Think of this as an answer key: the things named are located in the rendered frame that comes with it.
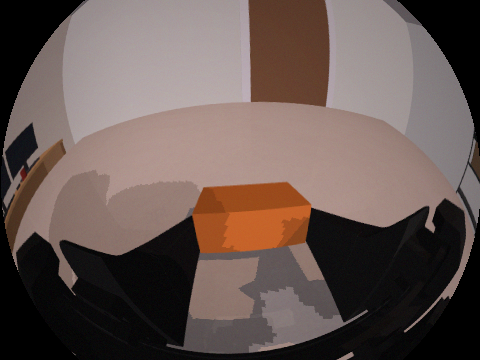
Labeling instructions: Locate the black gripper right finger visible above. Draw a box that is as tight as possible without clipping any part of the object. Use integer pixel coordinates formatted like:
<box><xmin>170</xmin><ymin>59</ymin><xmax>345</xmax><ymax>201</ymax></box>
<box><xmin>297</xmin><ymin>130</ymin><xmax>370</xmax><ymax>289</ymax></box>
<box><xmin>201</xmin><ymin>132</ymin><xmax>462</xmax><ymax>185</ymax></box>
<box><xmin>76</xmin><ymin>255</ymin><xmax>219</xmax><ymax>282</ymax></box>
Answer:
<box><xmin>305</xmin><ymin>205</ymin><xmax>429</xmax><ymax>323</ymax></box>

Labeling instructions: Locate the orange block with dark square face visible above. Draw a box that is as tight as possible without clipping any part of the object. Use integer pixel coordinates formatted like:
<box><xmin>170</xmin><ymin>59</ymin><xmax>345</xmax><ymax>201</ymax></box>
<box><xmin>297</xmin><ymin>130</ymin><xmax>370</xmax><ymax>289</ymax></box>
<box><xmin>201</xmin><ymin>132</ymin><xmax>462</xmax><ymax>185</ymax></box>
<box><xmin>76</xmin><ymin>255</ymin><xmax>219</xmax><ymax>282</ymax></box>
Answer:
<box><xmin>192</xmin><ymin>183</ymin><xmax>311</xmax><ymax>253</ymax></box>

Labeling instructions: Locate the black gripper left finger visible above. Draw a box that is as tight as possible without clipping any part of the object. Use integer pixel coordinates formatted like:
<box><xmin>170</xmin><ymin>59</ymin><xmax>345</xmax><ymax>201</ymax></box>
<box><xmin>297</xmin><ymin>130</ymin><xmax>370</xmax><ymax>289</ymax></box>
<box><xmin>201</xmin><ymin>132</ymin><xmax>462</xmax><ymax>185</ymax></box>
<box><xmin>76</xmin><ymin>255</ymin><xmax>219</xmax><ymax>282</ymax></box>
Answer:
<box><xmin>59</xmin><ymin>215</ymin><xmax>200</xmax><ymax>347</ymax></box>

